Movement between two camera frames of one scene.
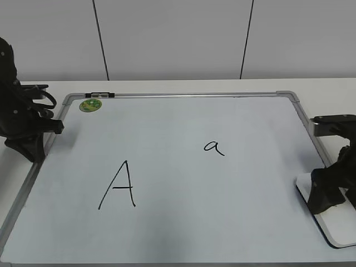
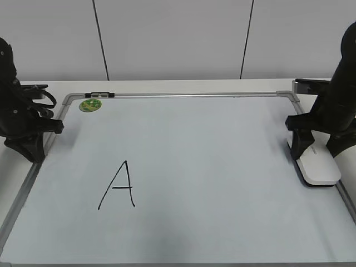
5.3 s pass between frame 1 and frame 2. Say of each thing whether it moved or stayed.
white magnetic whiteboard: stayed
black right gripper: moved
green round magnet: stayed
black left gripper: stayed
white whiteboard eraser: moved
